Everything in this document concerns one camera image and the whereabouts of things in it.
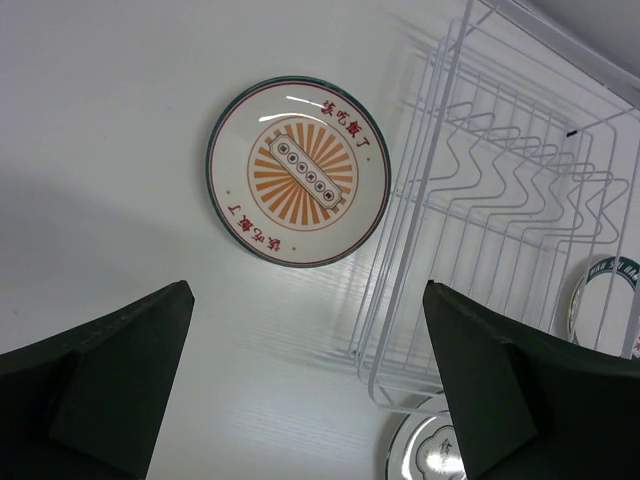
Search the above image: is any green rimmed flower emblem plate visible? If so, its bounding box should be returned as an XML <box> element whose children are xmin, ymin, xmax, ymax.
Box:
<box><xmin>385</xmin><ymin>395</ymin><xmax>467</xmax><ymax>480</ymax></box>

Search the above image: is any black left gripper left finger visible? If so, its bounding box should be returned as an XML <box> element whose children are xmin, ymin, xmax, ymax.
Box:
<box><xmin>1</xmin><ymin>280</ymin><xmax>195</xmax><ymax>479</ymax></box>

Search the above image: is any orange sunburst plate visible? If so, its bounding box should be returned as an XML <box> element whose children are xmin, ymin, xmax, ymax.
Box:
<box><xmin>205</xmin><ymin>76</ymin><xmax>392</xmax><ymax>268</ymax></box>

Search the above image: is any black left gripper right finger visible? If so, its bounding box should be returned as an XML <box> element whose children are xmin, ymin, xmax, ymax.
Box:
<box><xmin>423</xmin><ymin>281</ymin><xmax>639</xmax><ymax>479</ymax></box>

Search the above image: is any white wire dish rack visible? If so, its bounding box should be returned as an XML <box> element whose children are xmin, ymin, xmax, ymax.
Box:
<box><xmin>349</xmin><ymin>1</ymin><xmax>639</xmax><ymax>414</ymax></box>

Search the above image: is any green lettered plate in rack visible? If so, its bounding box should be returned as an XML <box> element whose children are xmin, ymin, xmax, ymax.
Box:
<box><xmin>567</xmin><ymin>256</ymin><xmax>639</xmax><ymax>358</ymax></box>

